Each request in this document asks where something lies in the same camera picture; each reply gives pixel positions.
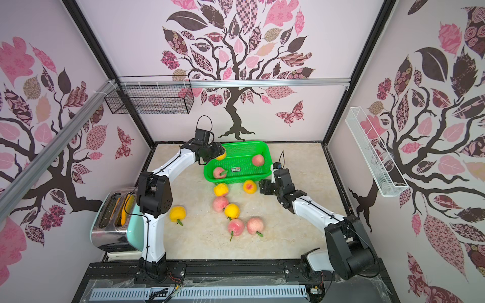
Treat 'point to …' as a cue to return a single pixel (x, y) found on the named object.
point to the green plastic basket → (239, 164)
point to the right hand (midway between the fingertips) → (265, 184)
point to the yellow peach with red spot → (221, 156)
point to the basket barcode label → (235, 169)
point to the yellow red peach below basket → (249, 186)
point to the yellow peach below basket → (221, 189)
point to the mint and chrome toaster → (118, 225)
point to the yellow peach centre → (232, 210)
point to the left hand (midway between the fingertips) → (219, 153)
